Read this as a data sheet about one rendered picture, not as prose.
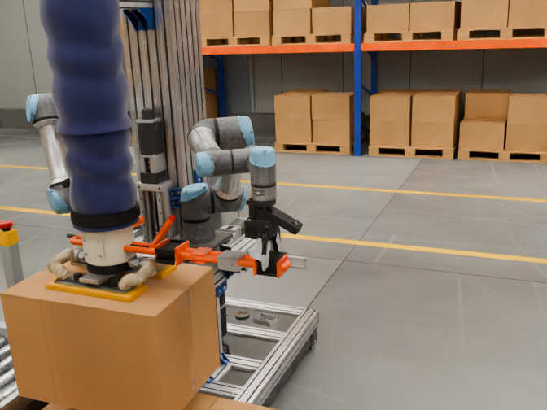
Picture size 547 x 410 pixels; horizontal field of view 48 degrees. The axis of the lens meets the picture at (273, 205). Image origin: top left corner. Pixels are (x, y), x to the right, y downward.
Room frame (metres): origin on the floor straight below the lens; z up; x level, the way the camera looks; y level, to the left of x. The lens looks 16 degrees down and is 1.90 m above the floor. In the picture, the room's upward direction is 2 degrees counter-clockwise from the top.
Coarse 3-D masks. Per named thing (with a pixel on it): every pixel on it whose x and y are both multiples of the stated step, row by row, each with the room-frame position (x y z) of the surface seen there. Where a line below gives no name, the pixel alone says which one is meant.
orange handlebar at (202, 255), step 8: (136, 224) 2.17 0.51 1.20; (72, 240) 1.99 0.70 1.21; (80, 240) 1.99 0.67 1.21; (128, 248) 1.90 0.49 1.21; (136, 248) 1.89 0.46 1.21; (144, 248) 1.88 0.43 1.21; (152, 248) 1.88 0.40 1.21; (192, 248) 1.86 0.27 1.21; (200, 248) 1.85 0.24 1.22; (208, 248) 1.84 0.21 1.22; (184, 256) 1.82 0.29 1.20; (192, 256) 1.80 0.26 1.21; (200, 256) 1.79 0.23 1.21; (208, 256) 1.79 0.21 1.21; (216, 256) 1.78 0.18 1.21; (248, 256) 1.77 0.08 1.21; (240, 264) 1.74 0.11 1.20; (248, 264) 1.73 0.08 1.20; (288, 264) 1.70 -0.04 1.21
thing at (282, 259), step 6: (270, 252) 1.76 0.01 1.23; (270, 258) 1.71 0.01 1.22; (276, 258) 1.71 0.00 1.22; (282, 258) 1.71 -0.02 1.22; (258, 264) 1.71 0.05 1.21; (270, 264) 1.70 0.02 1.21; (276, 264) 1.69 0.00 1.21; (258, 270) 1.71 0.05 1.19; (270, 270) 1.70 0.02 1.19; (276, 270) 1.69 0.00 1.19; (270, 276) 1.69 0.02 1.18; (276, 276) 1.68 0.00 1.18
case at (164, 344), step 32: (32, 288) 1.91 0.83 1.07; (160, 288) 1.87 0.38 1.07; (192, 288) 1.89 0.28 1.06; (32, 320) 1.84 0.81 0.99; (64, 320) 1.79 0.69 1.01; (96, 320) 1.75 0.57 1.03; (128, 320) 1.70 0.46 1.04; (160, 320) 1.69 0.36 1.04; (192, 320) 1.87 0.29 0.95; (32, 352) 1.85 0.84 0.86; (64, 352) 1.80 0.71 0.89; (96, 352) 1.75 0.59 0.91; (128, 352) 1.71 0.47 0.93; (160, 352) 1.68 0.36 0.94; (192, 352) 1.86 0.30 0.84; (32, 384) 1.86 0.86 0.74; (64, 384) 1.81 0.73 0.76; (96, 384) 1.76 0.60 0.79; (128, 384) 1.71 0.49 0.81; (160, 384) 1.67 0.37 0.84; (192, 384) 1.84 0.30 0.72
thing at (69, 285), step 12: (72, 276) 1.95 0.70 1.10; (48, 288) 1.90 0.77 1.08; (60, 288) 1.88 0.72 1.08; (72, 288) 1.86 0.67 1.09; (84, 288) 1.85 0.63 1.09; (96, 288) 1.84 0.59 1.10; (108, 288) 1.83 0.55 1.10; (132, 288) 1.83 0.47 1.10; (144, 288) 1.84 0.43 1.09; (120, 300) 1.78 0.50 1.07; (132, 300) 1.78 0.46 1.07
